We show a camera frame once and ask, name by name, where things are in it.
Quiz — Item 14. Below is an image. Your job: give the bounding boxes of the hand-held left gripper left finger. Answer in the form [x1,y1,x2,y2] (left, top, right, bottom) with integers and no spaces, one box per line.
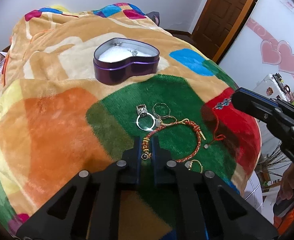
[15,137,141,240]

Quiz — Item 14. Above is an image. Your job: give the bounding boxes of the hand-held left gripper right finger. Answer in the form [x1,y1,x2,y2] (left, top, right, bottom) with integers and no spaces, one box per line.
[152,136,279,240]

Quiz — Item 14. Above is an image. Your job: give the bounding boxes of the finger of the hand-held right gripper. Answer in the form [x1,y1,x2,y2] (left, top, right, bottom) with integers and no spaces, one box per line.
[231,87,294,153]

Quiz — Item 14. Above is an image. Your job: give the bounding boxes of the red braided beaded bracelet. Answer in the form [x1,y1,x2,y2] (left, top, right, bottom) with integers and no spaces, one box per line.
[142,118,207,165]

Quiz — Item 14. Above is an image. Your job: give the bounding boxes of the purple heart-shaped tin box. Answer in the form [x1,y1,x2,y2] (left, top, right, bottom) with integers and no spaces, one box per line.
[93,37,160,84]

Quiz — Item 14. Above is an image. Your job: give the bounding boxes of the person's right hand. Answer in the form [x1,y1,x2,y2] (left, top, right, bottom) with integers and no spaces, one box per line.
[280,164,294,198]

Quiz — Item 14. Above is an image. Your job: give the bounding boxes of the dried twigs bundle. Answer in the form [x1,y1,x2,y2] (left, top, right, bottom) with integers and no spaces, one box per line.
[261,144,291,180]

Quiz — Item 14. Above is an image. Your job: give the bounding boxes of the white suitcase with stickers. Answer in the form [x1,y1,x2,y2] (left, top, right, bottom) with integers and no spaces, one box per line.
[253,73,294,103]

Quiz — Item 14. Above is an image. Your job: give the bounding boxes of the white checked bed sheet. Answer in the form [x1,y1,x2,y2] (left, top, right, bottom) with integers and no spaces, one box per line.
[242,171,264,212]

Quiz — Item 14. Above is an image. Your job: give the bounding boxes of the white wardrobe with pink hearts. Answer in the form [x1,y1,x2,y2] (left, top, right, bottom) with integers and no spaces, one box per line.
[218,0,294,98]

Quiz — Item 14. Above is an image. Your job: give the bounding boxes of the colourful patchwork plush blanket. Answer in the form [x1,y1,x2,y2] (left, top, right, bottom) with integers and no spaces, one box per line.
[0,2,263,240]

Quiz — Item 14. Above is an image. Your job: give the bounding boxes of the brown wooden door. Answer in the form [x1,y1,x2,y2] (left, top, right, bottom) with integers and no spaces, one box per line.
[191,0,264,62]

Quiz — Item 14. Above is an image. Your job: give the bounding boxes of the gold ring with white stone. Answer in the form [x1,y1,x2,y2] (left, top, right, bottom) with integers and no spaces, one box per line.
[184,159,204,173]
[155,116,178,127]

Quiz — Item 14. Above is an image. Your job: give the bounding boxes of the silver ring with large gem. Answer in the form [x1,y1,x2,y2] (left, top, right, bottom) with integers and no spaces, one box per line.
[135,104,155,131]

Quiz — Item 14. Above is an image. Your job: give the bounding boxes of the red string bracelet blue beads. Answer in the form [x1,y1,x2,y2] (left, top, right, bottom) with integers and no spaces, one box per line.
[203,99,234,149]

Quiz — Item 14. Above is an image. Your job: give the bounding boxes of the thin silver ring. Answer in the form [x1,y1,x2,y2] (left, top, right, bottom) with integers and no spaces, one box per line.
[152,102,172,118]

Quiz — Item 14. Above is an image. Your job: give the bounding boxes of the silver pendant necklace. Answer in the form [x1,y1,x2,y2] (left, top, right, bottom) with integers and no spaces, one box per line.
[114,42,140,56]

